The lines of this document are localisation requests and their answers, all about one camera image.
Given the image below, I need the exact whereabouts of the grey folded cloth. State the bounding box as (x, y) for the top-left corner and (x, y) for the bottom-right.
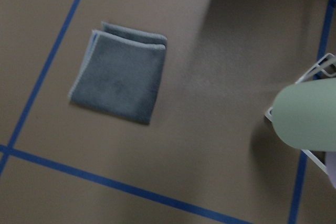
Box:
(68, 22), (167, 124)

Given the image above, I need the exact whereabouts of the pale green cup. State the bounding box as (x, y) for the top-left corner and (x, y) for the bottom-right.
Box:
(271, 78), (335, 152)

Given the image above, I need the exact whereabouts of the purple cup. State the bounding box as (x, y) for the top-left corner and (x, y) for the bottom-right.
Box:
(325, 152), (336, 184)

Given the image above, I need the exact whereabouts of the white wire cup rack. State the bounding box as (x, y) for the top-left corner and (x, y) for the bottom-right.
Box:
(265, 53), (335, 174)

